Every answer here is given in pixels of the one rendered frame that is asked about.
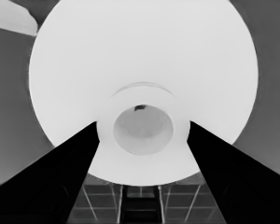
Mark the large thick white disc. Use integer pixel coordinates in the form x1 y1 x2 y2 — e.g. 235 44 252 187
28 0 259 187

